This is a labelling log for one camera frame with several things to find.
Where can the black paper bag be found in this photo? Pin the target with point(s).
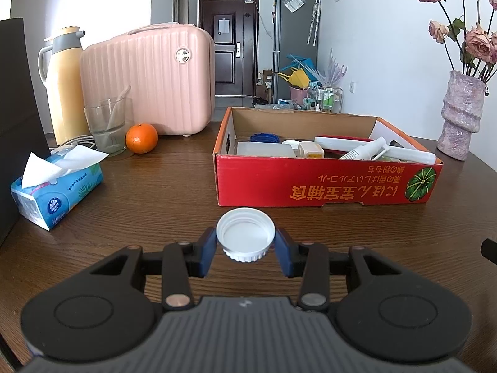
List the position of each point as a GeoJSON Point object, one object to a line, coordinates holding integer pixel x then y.
{"type": "Point", "coordinates": [19, 105]}

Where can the small white yellow bottle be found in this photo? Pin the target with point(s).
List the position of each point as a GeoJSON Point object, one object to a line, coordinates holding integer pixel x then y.
{"type": "Point", "coordinates": [310, 150]}

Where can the blue gear-shaped lid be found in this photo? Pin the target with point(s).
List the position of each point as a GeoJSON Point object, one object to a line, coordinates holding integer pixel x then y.
{"type": "Point", "coordinates": [264, 138]}

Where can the yellow thermos flask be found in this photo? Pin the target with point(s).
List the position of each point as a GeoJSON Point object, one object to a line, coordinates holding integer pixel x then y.
{"type": "Point", "coordinates": [68, 93]}

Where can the orange fruit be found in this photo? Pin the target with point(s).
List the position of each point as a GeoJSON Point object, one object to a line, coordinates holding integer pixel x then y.
{"type": "Point", "coordinates": [141, 138]}

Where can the pink bin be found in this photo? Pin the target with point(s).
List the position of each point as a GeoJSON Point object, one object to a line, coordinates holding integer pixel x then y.
{"type": "Point", "coordinates": [298, 95]}

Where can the wide white bottle cap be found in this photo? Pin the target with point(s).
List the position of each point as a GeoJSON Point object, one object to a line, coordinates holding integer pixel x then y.
{"type": "Point", "coordinates": [244, 237]}

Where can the blue folding rack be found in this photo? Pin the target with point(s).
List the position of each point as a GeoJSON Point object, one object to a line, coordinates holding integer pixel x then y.
{"type": "Point", "coordinates": [306, 63]}

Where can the pink textured vase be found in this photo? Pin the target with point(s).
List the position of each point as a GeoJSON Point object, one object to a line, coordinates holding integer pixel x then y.
{"type": "Point", "coordinates": [462, 116]}

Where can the clear document pouch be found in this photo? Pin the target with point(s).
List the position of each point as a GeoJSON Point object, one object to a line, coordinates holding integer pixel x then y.
{"type": "Point", "coordinates": [294, 4]}

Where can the white round disc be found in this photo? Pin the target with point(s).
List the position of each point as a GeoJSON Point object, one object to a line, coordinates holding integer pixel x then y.
{"type": "Point", "coordinates": [292, 143]}

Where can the pink ribbed suitcase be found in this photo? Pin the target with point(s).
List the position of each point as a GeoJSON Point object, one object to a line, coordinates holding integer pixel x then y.
{"type": "Point", "coordinates": [155, 77]}

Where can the yellow plastic watering can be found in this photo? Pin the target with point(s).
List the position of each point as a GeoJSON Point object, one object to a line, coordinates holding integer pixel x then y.
{"type": "Point", "coordinates": [298, 79]}

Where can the white plastic container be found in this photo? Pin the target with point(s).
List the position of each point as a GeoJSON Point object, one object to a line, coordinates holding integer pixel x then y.
{"type": "Point", "coordinates": [264, 150]}

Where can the white paper notice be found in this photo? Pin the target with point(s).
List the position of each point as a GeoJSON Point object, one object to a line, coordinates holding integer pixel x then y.
{"type": "Point", "coordinates": [224, 25]}

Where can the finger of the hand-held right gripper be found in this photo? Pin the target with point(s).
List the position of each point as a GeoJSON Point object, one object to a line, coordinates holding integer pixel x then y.
{"type": "Point", "coordinates": [490, 249]}

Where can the blue tissue pack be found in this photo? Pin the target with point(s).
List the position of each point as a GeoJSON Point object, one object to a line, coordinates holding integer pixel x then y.
{"type": "Point", "coordinates": [62, 194]}

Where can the metal rolling cart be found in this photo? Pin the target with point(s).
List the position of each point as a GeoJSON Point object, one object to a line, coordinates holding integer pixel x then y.
{"type": "Point", "coordinates": [328, 99]}

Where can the dark brown door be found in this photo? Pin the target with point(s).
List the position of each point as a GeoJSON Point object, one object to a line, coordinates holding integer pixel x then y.
{"type": "Point", "coordinates": [227, 62]}

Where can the red cardboard box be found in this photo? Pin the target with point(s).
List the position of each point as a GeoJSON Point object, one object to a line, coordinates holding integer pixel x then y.
{"type": "Point", "coordinates": [310, 186]}

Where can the dark shoes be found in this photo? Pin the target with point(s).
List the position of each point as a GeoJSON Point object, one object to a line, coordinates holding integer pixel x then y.
{"type": "Point", "coordinates": [261, 101]}

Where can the grey refrigerator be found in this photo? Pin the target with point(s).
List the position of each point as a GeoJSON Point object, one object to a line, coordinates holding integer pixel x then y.
{"type": "Point", "coordinates": [293, 39]}

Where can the dried pink rose bouquet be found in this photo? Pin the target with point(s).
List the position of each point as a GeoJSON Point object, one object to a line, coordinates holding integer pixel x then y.
{"type": "Point", "coordinates": [479, 42]}

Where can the white folded umbrella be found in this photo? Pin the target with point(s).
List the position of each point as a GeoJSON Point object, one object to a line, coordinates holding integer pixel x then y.
{"type": "Point", "coordinates": [313, 19]}

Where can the small cardboard box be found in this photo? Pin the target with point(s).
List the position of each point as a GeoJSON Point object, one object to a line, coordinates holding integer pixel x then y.
{"type": "Point", "coordinates": [267, 77]}

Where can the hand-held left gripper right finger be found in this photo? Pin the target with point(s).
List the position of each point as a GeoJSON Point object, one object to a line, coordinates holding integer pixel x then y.
{"type": "Point", "coordinates": [283, 252]}

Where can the white cream tube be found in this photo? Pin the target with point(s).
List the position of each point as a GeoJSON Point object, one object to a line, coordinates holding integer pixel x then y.
{"type": "Point", "coordinates": [363, 150]}

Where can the purple dried grass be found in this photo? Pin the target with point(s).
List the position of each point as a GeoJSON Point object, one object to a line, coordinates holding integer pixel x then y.
{"type": "Point", "coordinates": [332, 70]}

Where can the clear glass straw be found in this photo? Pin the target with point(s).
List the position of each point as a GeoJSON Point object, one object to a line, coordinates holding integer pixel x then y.
{"type": "Point", "coordinates": [121, 103]}

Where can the clear drinking glass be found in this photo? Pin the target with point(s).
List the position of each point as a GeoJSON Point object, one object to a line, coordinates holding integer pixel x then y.
{"type": "Point", "coordinates": [106, 140]}

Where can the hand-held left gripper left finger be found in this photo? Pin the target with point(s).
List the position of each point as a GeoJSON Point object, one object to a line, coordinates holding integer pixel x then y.
{"type": "Point", "coordinates": [207, 252]}

